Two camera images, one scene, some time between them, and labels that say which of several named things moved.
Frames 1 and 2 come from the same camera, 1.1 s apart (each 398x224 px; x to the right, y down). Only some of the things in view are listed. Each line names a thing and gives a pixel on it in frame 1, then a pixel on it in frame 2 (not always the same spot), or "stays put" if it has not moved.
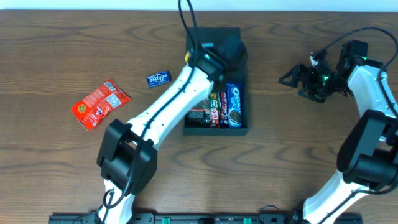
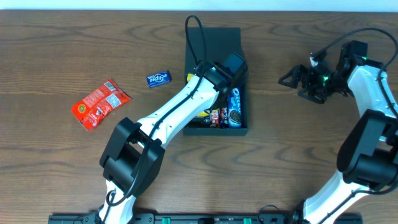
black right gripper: x=311 y=82 stays put
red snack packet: x=89 y=111 stays put
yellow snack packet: x=186 y=56 to x=204 y=114
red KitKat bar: x=214 y=110 stays put
